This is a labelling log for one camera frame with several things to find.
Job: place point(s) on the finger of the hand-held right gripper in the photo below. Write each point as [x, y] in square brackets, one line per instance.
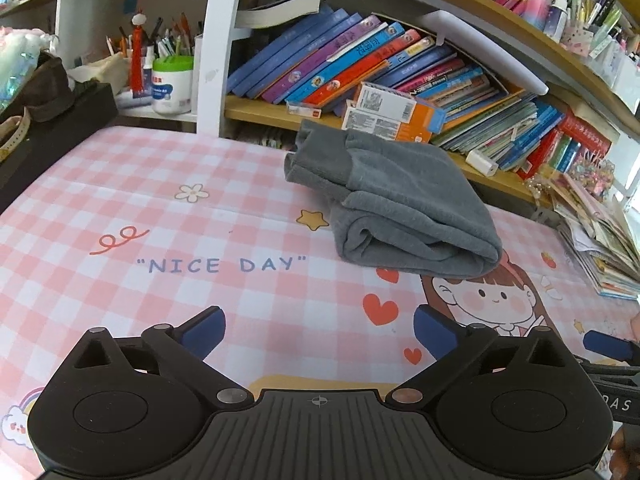
[615, 374]
[610, 346]

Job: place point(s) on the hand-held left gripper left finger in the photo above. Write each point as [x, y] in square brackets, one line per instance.
[205, 332]

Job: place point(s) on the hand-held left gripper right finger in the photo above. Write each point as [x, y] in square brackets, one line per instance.
[435, 332]

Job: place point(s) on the grey hoodie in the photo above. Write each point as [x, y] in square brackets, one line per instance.
[400, 195]

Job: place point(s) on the person's right hand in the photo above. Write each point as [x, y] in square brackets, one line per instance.
[627, 452]

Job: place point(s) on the stack of papers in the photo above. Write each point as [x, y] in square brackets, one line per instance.
[600, 240]

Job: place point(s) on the pink checkered table mat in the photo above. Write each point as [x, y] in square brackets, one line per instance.
[150, 220]

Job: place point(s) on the pink beaded ornament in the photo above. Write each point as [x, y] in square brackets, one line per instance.
[590, 175]

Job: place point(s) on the white roll on shelf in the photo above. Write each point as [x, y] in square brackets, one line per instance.
[481, 161]

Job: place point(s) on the black box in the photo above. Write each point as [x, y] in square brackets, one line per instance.
[60, 145]

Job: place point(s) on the small red white box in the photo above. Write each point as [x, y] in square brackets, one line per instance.
[304, 109]

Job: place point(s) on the white canister green lid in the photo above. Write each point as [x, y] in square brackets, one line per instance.
[172, 90]

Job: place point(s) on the red tassel ornament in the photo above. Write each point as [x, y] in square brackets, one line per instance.
[139, 70]

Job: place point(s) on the white wooden bookshelf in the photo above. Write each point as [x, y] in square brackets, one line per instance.
[220, 60]

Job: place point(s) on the cream canvas bag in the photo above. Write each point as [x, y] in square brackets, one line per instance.
[100, 72]

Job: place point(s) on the bunch of pens and pencils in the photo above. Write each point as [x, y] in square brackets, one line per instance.
[165, 42]

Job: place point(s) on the brown cloth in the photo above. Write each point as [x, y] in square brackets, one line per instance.
[40, 90]

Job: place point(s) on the row of colourful books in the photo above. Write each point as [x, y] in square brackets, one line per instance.
[310, 55]

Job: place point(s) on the thick black-covered book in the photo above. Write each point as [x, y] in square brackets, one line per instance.
[275, 10]

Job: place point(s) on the assorted stationery containers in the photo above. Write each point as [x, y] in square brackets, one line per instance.
[575, 5]

